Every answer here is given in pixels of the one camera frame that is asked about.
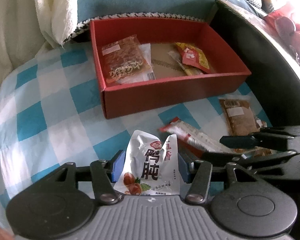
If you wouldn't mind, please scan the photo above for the red white stick packet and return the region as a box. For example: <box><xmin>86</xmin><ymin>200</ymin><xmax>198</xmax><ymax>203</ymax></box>
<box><xmin>159</xmin><ymin>117</ymin><xmax>235</xmax><ymax>154</ymax></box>

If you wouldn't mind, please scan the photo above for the white duck gizzard packet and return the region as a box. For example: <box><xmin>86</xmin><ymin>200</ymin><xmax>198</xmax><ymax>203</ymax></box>
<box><xmin>114</xmin><ymin>130</ymin><xmax>180</xmax><ymax>196</ymax></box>

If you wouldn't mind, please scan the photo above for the brown noodle snack packet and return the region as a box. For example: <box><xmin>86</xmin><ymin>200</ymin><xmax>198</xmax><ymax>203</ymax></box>
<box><xmin>218</xmin><ymin>98</ymin><xmax>273</xmax><ymax>156</ymax></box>

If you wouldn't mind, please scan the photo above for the clear yellow small packet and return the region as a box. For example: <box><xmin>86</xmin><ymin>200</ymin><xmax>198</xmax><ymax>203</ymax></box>
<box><xmin>168</xmin><ymin>50</ymin><xmax>203</xmax><ymax>76</ymax></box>

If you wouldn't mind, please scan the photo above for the silver white snack packet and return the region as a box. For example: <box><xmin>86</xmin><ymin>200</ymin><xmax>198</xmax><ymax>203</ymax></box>
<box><xmin>116</xmin><ymin>43</ymin><xmax>155</xmax><ymax>85</ymax></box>

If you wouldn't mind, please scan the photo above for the brown spicy snack packet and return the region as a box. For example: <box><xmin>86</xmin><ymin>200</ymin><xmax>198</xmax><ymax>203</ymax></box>
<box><xmin>101</xmin><ymin>35</ymin><xmax>151</xmax><ymax>84</ymax></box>

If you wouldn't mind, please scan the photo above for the red yellow snack packet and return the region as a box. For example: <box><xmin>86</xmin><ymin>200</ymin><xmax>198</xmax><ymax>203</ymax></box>
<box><xmin>175</xmin><ymin>42</ymin><xmax>211</xmax><ymax>74</ymax></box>

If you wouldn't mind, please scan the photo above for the marble coffee table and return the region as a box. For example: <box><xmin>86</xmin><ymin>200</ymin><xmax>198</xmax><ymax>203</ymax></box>
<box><xmin>214</xmin><ymin>0</ymin><xmax>300</xmax><ymax>86</ymax></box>

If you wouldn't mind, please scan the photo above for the blue white checkered cloth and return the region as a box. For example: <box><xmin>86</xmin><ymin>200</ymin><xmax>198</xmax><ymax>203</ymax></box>
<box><xmin>0</xmin><ymin>41</ymin><xmax>273</xmax><ymax>221</ymax></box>

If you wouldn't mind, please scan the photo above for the red cardboard box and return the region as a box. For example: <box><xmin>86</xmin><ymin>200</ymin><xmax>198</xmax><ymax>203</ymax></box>
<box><xmin>90</xmin><ymin>17</ymin><xmax>250</xmax><ymax>119</ymax></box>

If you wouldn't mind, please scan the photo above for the red plastic bag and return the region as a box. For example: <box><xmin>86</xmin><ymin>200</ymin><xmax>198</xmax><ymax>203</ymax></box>
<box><xmin>263</xmin><ymin>4</ymin><xmax>300</xmax><ymax>51</ymax></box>

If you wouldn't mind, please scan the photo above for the white fluffy blanket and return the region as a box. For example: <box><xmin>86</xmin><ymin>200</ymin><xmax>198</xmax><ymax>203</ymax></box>
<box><xmin>0</xmin><ymin>0</ymin><xmax>78</xmax><ymax>86</ymax></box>

